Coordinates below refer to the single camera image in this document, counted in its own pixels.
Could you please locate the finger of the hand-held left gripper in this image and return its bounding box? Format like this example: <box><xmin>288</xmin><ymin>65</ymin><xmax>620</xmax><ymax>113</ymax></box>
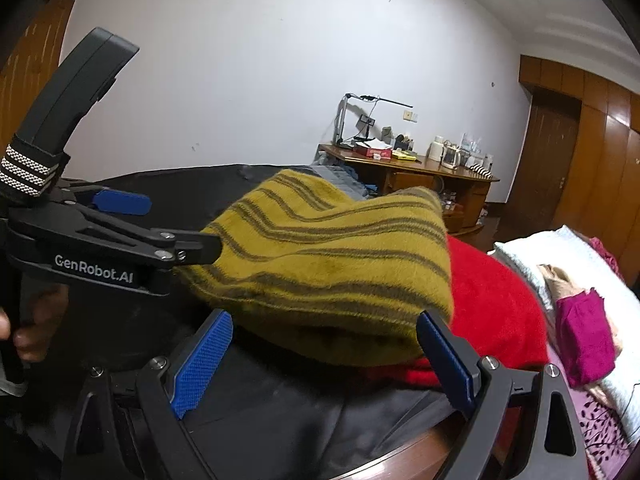
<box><xmin>65</xmin><ymin>185</ymin><xmax>152</xmax><ymax>217</ymax></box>
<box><xmin>82</xmin><ymin>207</ymin><xmax>223</xmax><ymax>267</ymax></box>

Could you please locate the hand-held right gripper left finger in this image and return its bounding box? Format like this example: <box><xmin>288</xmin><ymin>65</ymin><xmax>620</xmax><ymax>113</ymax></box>
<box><xmin>60</xmin><ymin>309</ymin><xmax>233</xmax><ymax>480</ymax></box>

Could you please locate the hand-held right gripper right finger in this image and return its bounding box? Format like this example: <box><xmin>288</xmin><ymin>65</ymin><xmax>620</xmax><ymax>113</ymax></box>
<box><xmin>416</xmin><ymin>310</ymin><xmax>588</xmax><ymax>480</ymax></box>

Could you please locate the yellow striped knit sweater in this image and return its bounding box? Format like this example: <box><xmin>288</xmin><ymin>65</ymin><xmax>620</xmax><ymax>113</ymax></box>
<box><xmin>175</xmin><ymin>169</ymin><xmax>455</xmax><ymax>367</ymax></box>

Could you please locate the person's left hand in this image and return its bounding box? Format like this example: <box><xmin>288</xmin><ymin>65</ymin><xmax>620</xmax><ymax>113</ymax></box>
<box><xmin>0</xmin><ymin>285</ymin><xmax>70</xmax><ymax>363</ymax></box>

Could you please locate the brown wooden door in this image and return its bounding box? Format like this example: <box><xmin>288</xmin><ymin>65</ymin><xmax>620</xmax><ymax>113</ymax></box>
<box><xmin>0</xmin><ymin>0</ymin><xmax>76</xmax><ymax>146</ymax></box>

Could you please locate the red cloth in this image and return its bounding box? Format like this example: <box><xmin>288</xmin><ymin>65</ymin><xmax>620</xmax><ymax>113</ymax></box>
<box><xmin>395</xmin><ymin>234</ymin><xmax>551</xmax><ymax>392</ymax></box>

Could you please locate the beige cloth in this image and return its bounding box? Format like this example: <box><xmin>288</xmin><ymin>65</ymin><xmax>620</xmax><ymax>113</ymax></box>
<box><xmin>537</xmin><ymin>262</ymin><xmax>623</xmax><ymax>356</ymax></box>

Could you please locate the magenta folded cloth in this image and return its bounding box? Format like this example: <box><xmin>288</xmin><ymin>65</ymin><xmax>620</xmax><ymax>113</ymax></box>
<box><xmin>555</xmin><ymin>287</ymin><xmax>617</xmax><ymax>387</ymax></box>

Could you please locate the pink floral bed sheet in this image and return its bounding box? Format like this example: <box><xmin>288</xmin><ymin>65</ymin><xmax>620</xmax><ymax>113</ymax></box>
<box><xmin>570</xmin><ymin>385</ymin><xmax>640</xmax><ymax>480</ymax></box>

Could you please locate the white textured blanket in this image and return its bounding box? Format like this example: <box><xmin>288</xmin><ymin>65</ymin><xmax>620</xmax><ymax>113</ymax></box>
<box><xmin>494</xmin><ymin>225</ymin><xmax>640</xmax><ymax>433</ymax></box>

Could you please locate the brown wooden desk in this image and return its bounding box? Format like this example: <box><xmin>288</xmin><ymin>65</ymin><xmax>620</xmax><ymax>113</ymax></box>
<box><xmin>317</xmin><ymin>143</ymin><xmax>501</xmax><ymax>241</ymax></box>

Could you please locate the black desk lamp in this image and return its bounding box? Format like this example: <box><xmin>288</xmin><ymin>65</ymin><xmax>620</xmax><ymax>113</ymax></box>
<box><xmin>336</xmin><ymin>92</ymin><xmax>414</xmax><ymax>149</ymax></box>

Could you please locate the red box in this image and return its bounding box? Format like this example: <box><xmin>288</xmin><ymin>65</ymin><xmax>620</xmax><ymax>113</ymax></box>
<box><xmin>352</xmin><ymin>141</ymin><xmax>394</xmax><ymax>159</ymax></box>

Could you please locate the black white striped item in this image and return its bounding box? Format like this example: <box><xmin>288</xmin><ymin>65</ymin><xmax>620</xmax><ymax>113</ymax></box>
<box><xmin>470</xmin><ymin>155</ymin><xmax>496</xmax><ymax>181</ymax></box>

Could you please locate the dark pink knit cloth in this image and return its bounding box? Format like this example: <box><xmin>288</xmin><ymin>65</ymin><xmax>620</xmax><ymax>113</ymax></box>
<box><xmin>587</xmin><ymin>236</ymin><xmax>623</xmax><ymax>276</ymax></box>

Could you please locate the brown wooden wardrobe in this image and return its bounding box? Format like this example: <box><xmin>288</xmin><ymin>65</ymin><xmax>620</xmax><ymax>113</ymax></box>
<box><xmin>507</xmin><ymin>55</ymin><xmax>640</xmax><ymax>281</ymax></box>

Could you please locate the striped hand strap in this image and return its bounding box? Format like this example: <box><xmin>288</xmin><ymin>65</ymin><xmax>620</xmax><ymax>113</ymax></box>
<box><xmin>0</xmin><ymin>144</ymin><xmax>72</xmax><ymax>207</ymax></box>

